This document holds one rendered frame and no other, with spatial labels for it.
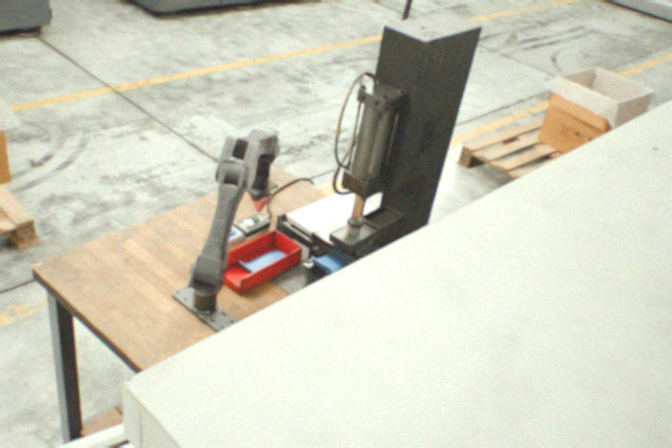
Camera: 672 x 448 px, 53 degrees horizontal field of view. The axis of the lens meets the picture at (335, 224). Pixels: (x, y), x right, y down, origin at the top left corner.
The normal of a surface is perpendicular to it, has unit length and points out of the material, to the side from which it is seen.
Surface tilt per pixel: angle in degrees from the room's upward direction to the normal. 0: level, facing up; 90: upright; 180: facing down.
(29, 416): 0
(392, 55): 90
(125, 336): 0
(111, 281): 0
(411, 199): 90
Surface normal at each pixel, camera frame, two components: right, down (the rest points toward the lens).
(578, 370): 0.15, -0.83
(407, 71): -0.65, 0.33
